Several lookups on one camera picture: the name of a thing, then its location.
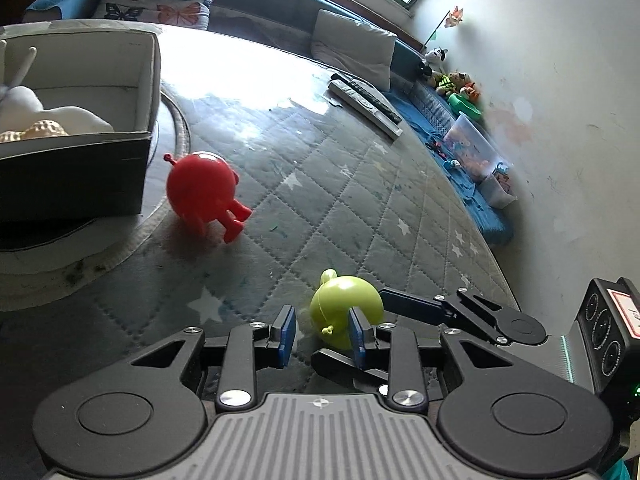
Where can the white remote control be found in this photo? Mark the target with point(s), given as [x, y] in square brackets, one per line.
[370, 115]

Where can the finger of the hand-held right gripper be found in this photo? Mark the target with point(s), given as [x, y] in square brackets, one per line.
[335, 365]
[412, 305]

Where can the pinwheel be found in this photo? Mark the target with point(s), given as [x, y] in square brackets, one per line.
[452, 16]

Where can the green round toy figure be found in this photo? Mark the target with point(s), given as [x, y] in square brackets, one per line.
[340, 305]

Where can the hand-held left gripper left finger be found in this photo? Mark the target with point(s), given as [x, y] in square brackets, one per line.
[287, 337]

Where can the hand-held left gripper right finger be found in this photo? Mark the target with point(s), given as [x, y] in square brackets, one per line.
[357, 340]

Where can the white round turntable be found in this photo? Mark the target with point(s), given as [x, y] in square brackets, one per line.
[60, 260]

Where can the black remote control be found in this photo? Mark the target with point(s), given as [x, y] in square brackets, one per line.
[375, 102]

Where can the red round toy figure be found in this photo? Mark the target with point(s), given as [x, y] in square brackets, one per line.
[200, 190]

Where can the small clear plastic container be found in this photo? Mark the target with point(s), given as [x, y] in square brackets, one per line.
[497, 192]

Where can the black and white plush toy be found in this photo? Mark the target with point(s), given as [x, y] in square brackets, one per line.
[434, 60]

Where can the orange plush toy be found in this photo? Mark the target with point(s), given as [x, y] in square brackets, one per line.
[471, 92]

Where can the blue green sofa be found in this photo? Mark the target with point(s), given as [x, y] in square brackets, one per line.
[280, 5]

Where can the clear plastic storage box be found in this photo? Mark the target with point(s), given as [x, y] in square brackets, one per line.
[475, 145]

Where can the yellow green plush toy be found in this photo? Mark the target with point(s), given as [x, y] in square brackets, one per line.
[452, 82]

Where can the green plastic bowl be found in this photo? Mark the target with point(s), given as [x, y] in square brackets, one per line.
[465, 107]

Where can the grey pillow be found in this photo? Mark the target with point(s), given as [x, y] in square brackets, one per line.
[350, 45]

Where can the black and white cardboard box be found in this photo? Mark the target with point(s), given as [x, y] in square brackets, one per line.
[75, 175]

